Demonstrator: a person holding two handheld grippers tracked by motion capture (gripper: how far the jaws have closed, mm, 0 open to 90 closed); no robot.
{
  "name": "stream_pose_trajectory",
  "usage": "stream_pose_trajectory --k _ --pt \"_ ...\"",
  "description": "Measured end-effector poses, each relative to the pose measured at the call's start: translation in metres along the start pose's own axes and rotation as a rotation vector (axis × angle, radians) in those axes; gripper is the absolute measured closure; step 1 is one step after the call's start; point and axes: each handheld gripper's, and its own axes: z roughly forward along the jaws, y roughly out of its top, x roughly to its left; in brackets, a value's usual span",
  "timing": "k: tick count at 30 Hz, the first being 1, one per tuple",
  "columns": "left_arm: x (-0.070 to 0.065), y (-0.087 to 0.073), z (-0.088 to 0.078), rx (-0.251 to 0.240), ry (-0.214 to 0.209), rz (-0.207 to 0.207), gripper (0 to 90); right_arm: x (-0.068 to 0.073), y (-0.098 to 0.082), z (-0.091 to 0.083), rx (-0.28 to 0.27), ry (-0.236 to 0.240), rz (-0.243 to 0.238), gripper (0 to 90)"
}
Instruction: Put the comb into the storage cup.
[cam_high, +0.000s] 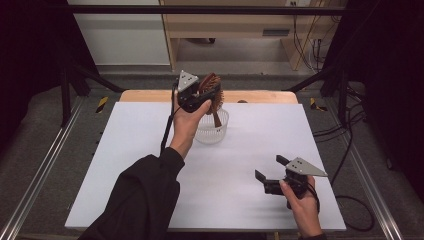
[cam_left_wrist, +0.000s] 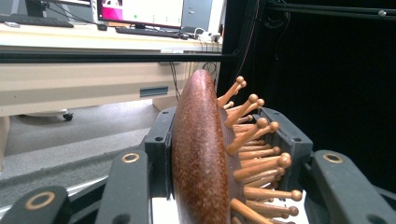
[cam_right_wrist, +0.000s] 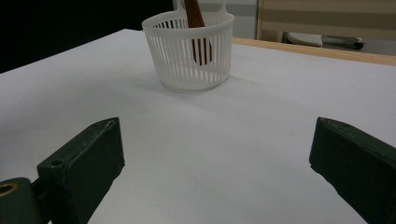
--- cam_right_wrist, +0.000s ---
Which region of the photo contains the light wooden table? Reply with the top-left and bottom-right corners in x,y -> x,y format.
232,36 -> 396,67

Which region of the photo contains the white table cover sheet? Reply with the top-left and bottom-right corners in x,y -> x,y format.
0,28 -> 396,224

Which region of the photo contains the white slotted plastic basket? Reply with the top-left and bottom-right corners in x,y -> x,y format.
141,0 -> 235,92

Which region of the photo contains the light wooden desk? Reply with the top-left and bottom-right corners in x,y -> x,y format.
256,0 -> 396,42

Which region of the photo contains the black curtain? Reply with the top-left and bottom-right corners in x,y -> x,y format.
0,0 -> 175,75

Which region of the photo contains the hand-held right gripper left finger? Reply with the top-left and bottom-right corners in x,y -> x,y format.
36,117 -> 126,224

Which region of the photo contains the office chair base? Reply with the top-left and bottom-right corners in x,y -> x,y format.
281,31 -> 366,50

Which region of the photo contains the brown wooden hairbrush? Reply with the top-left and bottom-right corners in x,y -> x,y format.
183,0 -> 213,67

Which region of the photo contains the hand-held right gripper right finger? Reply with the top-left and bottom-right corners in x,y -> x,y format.
308,117 -> 396,224

